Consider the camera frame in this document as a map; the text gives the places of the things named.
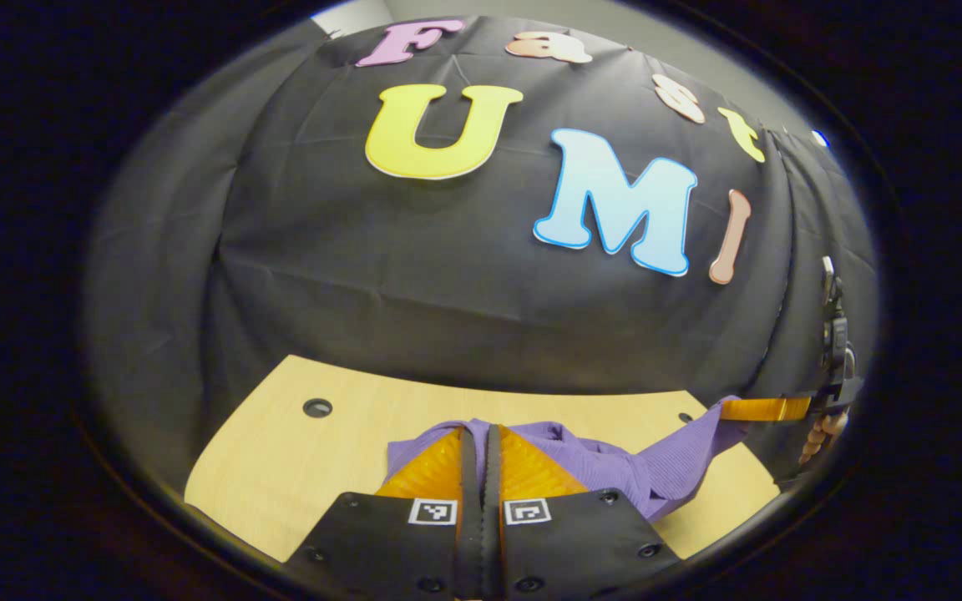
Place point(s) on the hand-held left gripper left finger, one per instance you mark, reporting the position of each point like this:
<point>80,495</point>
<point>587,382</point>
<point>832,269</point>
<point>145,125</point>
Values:
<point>469,517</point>

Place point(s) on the black backdrop cloth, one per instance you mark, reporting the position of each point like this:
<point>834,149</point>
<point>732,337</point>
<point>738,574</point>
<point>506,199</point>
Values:
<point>406,275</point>

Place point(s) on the small ceiling light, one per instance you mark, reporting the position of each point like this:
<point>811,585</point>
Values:
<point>820,138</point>

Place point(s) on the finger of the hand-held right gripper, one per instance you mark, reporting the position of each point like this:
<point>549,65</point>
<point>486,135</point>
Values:
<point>769,409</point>

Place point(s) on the purple shirt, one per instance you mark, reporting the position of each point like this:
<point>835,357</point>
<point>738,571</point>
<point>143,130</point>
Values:
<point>665,476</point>

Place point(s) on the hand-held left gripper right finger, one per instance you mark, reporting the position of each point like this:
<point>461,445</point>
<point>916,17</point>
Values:
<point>492,517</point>

